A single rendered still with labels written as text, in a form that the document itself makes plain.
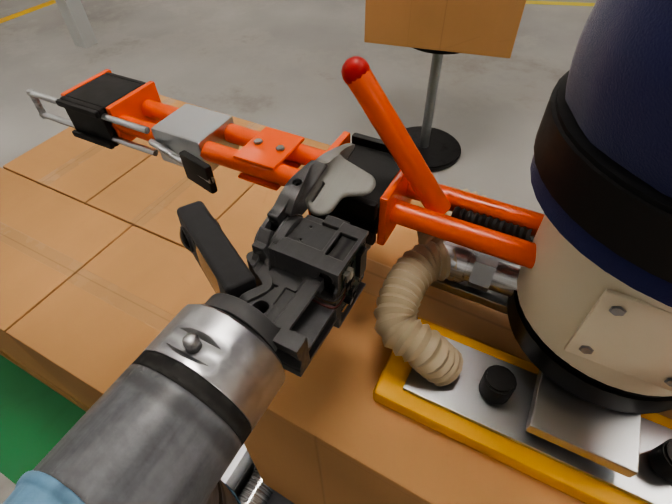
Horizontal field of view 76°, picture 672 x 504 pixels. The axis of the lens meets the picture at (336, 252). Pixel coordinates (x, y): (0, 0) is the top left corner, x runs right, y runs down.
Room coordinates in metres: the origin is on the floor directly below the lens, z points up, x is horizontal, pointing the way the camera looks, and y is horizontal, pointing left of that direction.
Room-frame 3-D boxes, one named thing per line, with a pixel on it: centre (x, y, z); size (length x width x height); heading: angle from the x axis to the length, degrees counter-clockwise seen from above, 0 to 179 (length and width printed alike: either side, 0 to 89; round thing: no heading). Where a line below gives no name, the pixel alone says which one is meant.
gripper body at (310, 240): (0.22, 0.04, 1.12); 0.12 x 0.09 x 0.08; 151
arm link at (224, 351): (0.15, 0.08, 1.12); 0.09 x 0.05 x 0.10; 61
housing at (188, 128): (0.44, 0.16, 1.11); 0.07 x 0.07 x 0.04; 61
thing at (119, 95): (0.51, 0.28, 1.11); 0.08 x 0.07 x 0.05; 61
